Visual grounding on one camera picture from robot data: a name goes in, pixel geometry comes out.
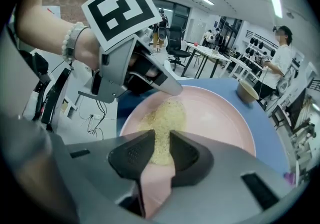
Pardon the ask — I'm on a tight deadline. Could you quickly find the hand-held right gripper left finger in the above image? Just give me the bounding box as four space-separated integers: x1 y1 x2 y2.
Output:
63 129 157 224

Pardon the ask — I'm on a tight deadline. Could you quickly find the purple cloth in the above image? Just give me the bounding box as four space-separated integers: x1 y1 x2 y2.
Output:
283 171 298 186

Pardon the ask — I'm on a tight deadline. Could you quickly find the silver mesh wrist band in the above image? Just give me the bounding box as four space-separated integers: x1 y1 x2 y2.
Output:
65 26 90 60

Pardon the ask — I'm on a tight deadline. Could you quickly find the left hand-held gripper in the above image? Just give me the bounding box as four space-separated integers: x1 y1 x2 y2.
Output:
77 0 164 105

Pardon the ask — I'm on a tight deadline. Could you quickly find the person's left forearm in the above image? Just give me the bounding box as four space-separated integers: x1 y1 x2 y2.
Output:
15 0 101 71

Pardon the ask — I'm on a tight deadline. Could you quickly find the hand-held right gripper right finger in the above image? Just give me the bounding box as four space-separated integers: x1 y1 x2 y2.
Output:
154 129 299 224

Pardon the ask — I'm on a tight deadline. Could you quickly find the blue tablecloth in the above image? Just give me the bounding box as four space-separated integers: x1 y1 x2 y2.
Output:
115 77 291 183

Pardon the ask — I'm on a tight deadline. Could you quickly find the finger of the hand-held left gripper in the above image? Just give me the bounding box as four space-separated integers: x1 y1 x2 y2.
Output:
151 71 185 97

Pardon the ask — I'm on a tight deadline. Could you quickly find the person's left hand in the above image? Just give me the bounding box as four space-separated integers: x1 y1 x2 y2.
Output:
129 51 163 79

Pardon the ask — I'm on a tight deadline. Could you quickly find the white table with black legs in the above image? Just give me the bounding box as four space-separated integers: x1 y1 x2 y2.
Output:
183 41 234 80

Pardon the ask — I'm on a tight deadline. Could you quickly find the white shelf of black items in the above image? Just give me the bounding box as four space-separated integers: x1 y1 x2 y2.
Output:
243 30 279 68

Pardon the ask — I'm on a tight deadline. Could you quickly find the pink big plate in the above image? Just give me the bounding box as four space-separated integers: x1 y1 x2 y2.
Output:
119 85 257 220

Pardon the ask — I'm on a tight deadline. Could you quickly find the black office chair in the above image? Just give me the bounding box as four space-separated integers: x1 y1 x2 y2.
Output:
164 26 192 72

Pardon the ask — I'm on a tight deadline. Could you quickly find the white bead bracelet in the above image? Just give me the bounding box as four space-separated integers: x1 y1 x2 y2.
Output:
60 22 86 65

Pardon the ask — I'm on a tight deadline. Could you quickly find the beige sponge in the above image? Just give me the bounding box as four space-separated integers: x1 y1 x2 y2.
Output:
136 98 188 166

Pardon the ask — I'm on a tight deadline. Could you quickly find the tan bowl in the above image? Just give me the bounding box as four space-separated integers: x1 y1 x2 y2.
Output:
235 80 261 105

